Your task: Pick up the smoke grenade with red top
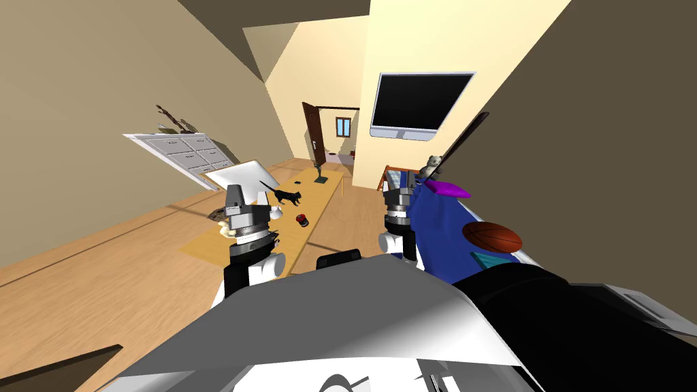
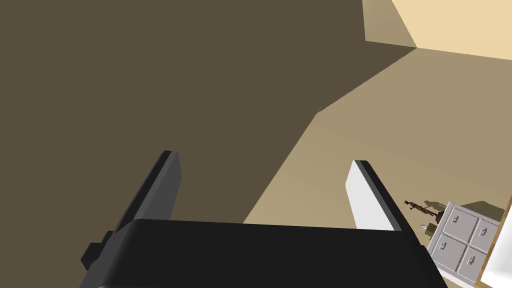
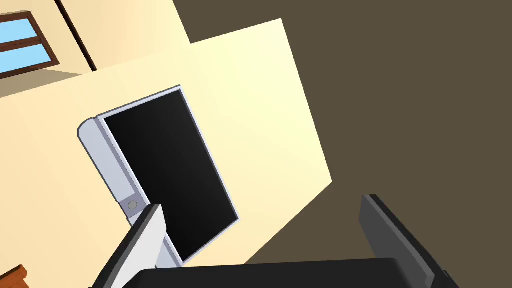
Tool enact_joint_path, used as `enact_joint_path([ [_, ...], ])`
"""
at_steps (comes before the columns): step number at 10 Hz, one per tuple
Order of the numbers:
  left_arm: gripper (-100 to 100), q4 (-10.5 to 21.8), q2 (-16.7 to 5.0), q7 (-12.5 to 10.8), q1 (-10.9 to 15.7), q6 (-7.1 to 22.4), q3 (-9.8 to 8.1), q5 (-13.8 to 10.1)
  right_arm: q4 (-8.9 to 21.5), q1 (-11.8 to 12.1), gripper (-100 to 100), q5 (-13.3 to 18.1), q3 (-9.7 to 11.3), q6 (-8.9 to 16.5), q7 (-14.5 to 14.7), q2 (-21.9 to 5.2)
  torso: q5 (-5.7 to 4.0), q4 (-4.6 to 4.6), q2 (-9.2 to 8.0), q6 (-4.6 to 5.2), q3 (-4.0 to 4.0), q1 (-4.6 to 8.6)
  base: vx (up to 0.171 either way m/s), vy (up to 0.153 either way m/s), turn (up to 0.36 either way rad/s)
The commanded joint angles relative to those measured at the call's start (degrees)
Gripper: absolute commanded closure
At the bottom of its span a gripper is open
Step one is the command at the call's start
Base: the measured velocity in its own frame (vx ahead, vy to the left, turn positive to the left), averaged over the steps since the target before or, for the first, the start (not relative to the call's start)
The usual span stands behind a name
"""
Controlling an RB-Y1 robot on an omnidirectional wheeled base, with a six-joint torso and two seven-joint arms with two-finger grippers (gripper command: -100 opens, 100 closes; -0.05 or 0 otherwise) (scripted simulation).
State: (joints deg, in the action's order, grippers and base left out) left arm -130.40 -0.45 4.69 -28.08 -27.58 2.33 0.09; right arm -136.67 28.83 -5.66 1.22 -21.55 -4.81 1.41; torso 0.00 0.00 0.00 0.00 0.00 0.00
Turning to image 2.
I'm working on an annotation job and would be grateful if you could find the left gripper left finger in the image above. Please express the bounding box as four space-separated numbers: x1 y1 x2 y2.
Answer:
114 150 183 233

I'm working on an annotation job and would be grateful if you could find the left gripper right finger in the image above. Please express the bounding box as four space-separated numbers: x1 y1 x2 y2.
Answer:
345 159 403 232

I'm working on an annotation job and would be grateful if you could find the grey drawer cabinet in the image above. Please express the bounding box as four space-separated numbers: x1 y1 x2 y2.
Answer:
403 199 506 287

